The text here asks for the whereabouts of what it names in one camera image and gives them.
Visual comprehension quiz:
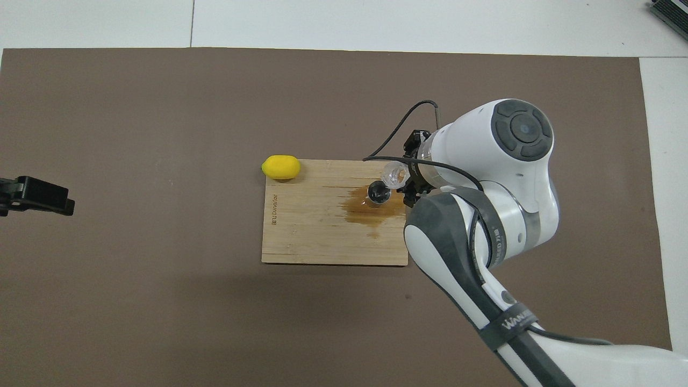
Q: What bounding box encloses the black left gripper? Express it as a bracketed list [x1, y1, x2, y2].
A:
[0, 176, 76, 217]

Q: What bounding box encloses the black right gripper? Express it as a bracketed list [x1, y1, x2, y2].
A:
[403, 130, 431, 207]

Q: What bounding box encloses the clear plastic cup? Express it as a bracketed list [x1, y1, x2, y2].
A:
[382, 160, 411, 189]

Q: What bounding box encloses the stained wooden cutting board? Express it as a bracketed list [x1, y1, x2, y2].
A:
[261, 160, 410, 267]

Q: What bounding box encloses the yellow lemon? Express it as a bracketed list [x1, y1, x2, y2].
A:
[261, 155, 301, 180]

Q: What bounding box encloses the brown table mat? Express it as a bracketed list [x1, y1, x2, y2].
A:
[0, 47, 672, 387]

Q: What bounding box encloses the grey ribbed device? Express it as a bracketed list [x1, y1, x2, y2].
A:
[648, 0, 688, 26]

